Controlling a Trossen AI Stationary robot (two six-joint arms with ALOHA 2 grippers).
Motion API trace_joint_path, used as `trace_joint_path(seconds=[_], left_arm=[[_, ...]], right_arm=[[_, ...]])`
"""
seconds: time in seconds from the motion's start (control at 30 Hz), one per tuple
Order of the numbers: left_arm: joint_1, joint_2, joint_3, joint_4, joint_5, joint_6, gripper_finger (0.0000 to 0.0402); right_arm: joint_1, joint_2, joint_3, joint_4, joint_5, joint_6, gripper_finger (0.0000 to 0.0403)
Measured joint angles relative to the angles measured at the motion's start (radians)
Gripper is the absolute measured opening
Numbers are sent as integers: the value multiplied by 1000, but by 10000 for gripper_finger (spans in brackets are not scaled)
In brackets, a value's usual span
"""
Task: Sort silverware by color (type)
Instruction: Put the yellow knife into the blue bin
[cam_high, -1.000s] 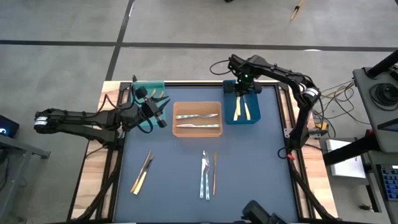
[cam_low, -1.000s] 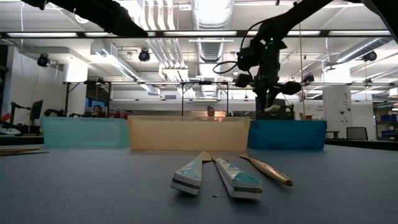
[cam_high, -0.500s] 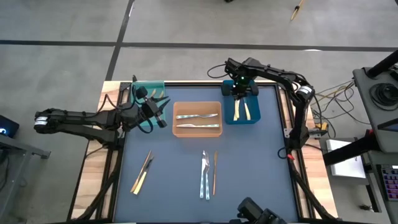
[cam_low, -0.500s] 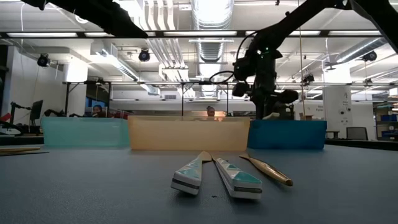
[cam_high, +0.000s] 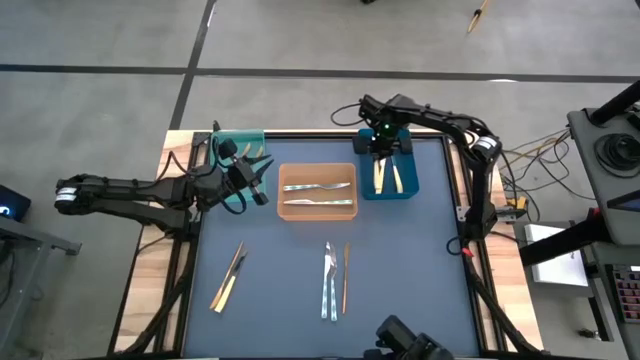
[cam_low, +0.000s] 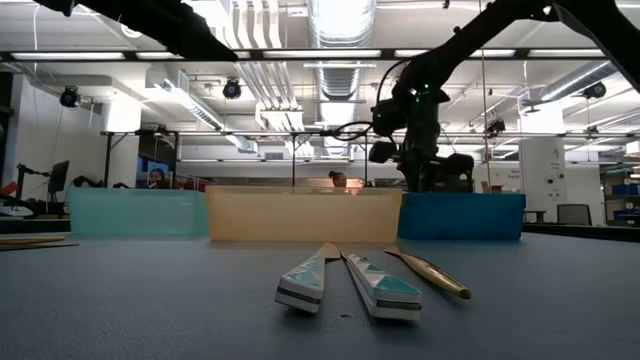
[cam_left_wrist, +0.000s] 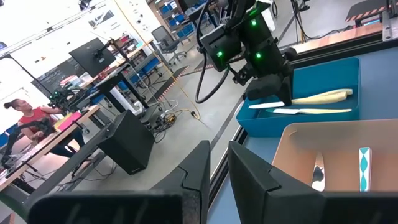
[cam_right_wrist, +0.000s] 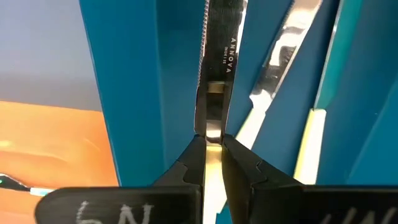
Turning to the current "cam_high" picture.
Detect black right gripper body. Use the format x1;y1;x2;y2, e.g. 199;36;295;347
367;117;404;151

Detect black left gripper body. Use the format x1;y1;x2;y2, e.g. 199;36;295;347
192;162;251;209

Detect teal plastic bin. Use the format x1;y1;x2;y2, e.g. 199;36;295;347
208;129;267;205

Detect blue plastic bin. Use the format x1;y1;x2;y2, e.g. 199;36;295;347
357;127;421;202

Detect orange plastic bin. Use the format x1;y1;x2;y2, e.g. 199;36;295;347
277;162;360;222

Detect yellow stick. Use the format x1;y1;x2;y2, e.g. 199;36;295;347
466;0;492;35

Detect blue-grey table mat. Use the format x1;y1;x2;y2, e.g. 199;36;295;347
182;137;481;357

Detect thick black bar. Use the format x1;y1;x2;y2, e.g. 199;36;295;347
518;207;609;269

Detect grey cart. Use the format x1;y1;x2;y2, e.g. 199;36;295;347
566;102;640;246

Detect grey desk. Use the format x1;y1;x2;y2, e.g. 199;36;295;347
0;214;83;360

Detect white sheet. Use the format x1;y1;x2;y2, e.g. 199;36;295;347
522;222;590;289

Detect dark device with blue light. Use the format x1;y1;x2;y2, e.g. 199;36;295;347
0;183;32;224

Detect black pole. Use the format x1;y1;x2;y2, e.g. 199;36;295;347
588;79;640;127

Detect backlit black keyboard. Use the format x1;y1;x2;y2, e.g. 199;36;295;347
610;263;640;325

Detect dark keyboard desk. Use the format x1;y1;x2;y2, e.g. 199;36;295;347
582;239;640;360

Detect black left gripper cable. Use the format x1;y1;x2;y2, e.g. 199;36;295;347
155;135;250;216

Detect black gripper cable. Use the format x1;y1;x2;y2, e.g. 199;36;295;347
329;102;381;129
155;135;250;216

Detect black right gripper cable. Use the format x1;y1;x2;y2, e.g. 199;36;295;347
329;102;381;129

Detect black aluminium table frame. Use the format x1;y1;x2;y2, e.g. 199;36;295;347
107;118;547;360

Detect loose wires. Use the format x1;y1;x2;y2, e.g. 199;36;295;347
492;127;584;201

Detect black cable coil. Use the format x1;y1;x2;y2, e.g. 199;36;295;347
593;132;640;180

